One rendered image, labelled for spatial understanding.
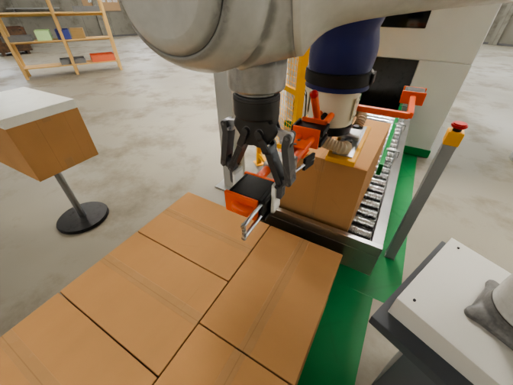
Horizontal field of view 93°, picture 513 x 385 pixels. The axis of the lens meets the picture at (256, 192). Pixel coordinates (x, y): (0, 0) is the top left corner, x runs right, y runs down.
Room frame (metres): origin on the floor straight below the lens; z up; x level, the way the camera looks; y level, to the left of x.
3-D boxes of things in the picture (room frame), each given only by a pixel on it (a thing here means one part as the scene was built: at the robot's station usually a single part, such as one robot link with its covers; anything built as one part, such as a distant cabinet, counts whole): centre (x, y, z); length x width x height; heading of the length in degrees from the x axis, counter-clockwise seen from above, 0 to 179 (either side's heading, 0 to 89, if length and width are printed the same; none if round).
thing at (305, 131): (0.70, -0.16, 1.20); 0.10 x 0.08 x 0.06; 61
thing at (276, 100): (0.40, 0.00, 1.36); 0.08 x 0.07 x 0.09; 60
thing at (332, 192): (1.23, -0.46, 0.75); 0.60 x 0.40 x 0.40; 148
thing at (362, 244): (0.91, -0.29, 0.58); 0.70 x 0.03 x 0.06; 60
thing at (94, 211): (1.56, 1.53, 0.31); 0.40 x 0.40 x 0.62
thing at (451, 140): (1.16, -1.01, 0.50); 0.07 x 0.07 x 1.00; 60
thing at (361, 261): (0.91, -0.29, 0.48); 0.70 x 0.03 x 0.15; 60
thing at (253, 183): (0.40, 0.01, 1.20); 0.08 x 0.07 x 0.05; 151
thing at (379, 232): (1.76, -1.16, 0.50); 2.31 x 0.05 x 0.19; 150
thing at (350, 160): (0.88, -0.37, 1.09); 0.34 x 0.10 x 0.05; 151
